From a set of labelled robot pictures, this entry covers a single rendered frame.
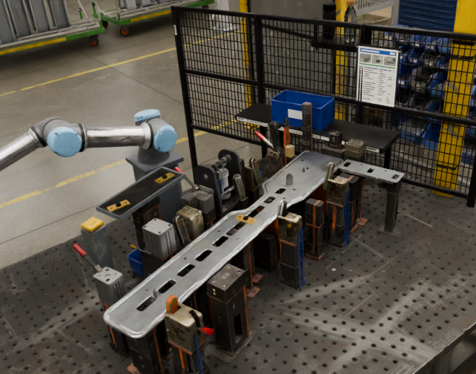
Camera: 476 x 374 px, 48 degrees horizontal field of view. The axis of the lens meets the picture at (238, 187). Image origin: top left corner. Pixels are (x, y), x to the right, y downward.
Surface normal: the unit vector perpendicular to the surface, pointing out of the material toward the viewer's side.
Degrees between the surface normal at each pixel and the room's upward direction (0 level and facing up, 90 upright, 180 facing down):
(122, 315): 0
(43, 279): 0
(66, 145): 88
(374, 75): 90
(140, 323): 0
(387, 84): 90
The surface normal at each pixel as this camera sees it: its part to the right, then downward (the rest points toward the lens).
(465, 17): -0.57, 0.41
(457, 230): -0.07, -0.86
